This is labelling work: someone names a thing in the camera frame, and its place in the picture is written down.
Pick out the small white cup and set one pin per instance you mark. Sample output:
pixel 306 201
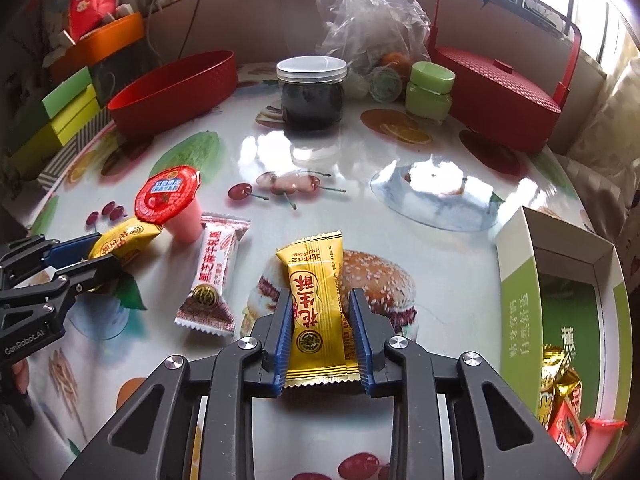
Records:
pixel 356 85

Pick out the light green jar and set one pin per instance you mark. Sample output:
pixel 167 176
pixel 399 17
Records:
pixel 427 95

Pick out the orange box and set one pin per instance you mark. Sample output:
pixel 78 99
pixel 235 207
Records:
pixel 105 40

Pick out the small cup with green lid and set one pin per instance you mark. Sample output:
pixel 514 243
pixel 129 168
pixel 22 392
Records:
pixel 385 85

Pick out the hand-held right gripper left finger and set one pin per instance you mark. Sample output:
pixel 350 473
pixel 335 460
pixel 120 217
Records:
pixel 285 340

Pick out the glass jar with white lid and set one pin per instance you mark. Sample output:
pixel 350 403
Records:
pixel 310 100

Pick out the yellow snack packet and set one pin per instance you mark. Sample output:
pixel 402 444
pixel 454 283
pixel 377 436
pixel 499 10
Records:
pixel 315 300
pixel 125 237

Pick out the red and black snack packet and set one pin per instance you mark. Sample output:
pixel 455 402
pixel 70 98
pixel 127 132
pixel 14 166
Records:
pixel 565 430

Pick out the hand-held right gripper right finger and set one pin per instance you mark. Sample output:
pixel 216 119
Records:
pixel 361 340

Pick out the yellow-green cardboard box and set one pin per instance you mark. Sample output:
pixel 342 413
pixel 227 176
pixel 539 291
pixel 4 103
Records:
pixel 55 132

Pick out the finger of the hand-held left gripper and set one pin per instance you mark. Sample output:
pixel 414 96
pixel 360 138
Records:
pixel 70 252
pixel 90 275

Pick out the orange fruit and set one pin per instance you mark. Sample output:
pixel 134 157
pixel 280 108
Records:
pixel 395 60

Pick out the red oval open basket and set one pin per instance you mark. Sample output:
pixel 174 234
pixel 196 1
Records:
pixel 175 95

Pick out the gold foil snack bar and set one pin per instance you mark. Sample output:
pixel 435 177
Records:
pixel 555 360

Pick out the clear plastic bag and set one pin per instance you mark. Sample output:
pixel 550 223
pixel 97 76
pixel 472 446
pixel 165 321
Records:
pixel 360 15

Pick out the cream patterned curtain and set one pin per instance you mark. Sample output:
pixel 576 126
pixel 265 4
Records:
pixel 610 110

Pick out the white red candy packet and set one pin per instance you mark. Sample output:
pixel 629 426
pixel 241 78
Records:
pixel 210 275

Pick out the green and white cardboard box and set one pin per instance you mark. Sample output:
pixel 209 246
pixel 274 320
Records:
pixel 520 300

